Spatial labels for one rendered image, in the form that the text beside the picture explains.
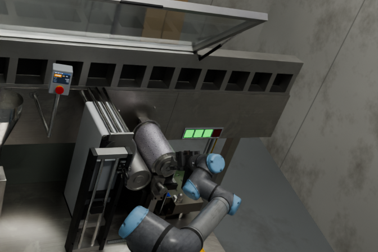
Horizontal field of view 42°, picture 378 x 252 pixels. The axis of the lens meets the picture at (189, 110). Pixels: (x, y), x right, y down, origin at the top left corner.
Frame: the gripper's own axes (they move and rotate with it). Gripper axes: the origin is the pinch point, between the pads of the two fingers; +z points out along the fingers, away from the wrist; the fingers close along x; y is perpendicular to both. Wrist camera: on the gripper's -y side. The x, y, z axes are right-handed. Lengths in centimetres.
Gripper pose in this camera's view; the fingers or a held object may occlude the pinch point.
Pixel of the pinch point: (173, 167)
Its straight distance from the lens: 220.2
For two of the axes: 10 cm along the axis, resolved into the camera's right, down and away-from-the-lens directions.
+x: -8.5, 0.0, -5.2
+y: -0.5, -10.0, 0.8
